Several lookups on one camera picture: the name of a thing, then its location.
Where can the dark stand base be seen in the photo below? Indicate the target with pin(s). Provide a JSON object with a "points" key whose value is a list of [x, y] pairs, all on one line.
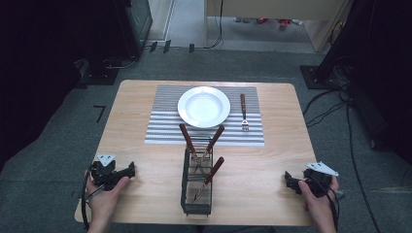
{"points": [[100, 76]]}

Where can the person's left hand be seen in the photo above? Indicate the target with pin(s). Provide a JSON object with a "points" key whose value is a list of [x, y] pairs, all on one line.
{"points": [[105, 202]]}

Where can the small black floor bracket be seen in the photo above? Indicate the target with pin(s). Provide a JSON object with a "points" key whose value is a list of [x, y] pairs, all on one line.
{"points": [[167, 46], [153, 46], [191, 48]]}

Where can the grey striped placemat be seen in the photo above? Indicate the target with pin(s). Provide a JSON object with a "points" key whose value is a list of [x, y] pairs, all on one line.
{"points": [[162, 129]]}

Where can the black stand base plate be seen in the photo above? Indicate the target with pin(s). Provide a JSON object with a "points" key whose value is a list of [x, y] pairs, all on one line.
{"points": [[312, 77]]}

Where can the light wooden desk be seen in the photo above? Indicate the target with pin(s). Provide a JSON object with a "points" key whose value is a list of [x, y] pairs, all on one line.
{"points": [[275, 8]]}

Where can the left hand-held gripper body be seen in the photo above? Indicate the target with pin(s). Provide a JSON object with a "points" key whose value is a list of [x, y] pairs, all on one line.
{"points": [[105, 176]]}

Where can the white deep plate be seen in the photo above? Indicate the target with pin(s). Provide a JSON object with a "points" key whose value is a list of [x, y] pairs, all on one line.
{"points": [[203, 106]]}

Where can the dark cabinet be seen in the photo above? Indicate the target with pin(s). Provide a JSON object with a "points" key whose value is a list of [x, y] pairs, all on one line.
{"points": [[139, 22]]}

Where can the red items on floor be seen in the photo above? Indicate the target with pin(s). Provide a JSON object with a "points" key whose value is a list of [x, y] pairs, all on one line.
{"points": [[281, 22]]}

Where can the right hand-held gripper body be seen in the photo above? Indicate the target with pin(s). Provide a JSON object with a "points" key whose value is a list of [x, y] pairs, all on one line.
{"points": [[319, 181]]}

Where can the person's right hand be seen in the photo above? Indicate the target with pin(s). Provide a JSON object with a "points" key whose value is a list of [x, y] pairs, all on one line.
{"points": [[319, 205]]}

